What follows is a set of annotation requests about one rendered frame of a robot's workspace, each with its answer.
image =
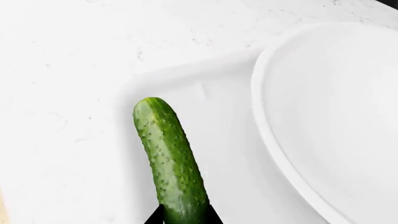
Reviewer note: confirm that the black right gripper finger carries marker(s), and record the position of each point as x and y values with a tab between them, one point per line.
157	215

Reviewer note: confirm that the green cucumber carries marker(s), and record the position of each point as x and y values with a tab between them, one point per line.
168	158

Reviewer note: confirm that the white cutting board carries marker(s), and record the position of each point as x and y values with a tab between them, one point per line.
230	144

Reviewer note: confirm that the white plate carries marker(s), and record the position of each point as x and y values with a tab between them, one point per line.
335	116

